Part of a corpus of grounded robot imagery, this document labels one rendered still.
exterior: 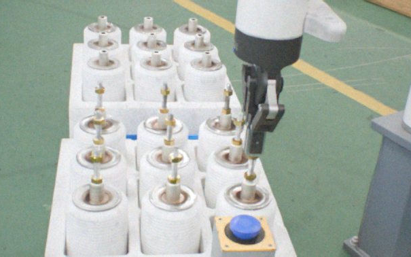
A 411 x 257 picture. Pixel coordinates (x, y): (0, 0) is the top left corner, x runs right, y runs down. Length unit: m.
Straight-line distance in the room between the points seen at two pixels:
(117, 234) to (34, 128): 0.78
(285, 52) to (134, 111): 0.79
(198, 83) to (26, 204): 0.46
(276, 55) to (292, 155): 0.99
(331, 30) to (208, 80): 0.80
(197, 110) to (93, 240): 0.55
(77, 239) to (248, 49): 0.45
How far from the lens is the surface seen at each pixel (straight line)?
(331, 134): 1.79
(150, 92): 1.44
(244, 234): 0.81
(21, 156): 1.60
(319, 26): 0.68
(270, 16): 0.66
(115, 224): 0.97
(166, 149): 1.07
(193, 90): 1.46
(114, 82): 1.43
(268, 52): 0.67
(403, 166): 1.20
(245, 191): 1.00
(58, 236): 1.03
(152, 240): 1.00
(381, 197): 1.26
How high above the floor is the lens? 0.81
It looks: 28 degrees down
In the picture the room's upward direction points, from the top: 5 degrees clockwise
